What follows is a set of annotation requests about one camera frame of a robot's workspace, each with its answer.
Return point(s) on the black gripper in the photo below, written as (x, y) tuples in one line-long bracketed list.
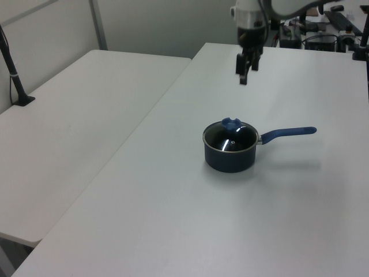
[(250, 39)]

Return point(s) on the glass lid with blue knob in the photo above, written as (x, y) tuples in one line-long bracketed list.
[(229, 124)]

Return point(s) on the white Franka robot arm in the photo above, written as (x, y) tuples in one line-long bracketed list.
[(245, 14)]

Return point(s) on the black electronics box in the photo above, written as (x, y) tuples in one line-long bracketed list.
[(289, 39)]

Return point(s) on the black computer keyboard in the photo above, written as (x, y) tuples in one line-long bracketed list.
[(343, 21)]

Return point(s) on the black computer mouse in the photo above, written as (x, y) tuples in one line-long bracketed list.
[(336, 8)]

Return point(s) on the black pole with table clamp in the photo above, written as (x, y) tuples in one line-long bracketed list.
[(362, 43)]

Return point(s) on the white side table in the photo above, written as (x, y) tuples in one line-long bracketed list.
[(72, 121)]

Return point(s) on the grey metal partition post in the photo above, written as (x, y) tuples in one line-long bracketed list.
[(98, 26)]

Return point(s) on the black camera pole with base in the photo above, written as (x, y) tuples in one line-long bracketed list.
[(15, 83)]

